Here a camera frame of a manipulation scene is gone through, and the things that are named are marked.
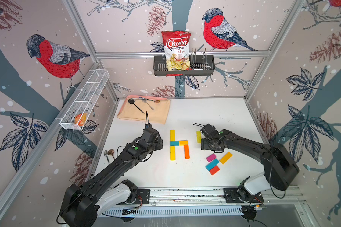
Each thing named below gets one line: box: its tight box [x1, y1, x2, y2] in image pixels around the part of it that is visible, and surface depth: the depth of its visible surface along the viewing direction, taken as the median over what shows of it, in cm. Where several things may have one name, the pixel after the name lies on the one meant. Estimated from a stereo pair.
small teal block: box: [170, 140, 180, 147], surface depth 95 cm
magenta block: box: [206, 153, 217, 163], surface depth 90 cm
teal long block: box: [205, 158, 220, 171], surface depth 87 cm
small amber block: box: [179, 140, 189, 146], surface depth 95 cm
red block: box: [209, 165, 221, 176], surface depth 84 cm
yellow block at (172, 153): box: [170, 146, 176, 161], surface depth 92 cm
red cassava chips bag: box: [161, 30, 193, 77], surface depth 85 cm
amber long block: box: [219, 151, 234, 165], surface depth 90 cm
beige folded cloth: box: [116, 98, 171, 125], surface depth 116 cm
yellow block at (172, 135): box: [170, 129, 176, 142], surface depth 100 cm
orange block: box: [183, 144, 190, 160], surface depth 92 cm
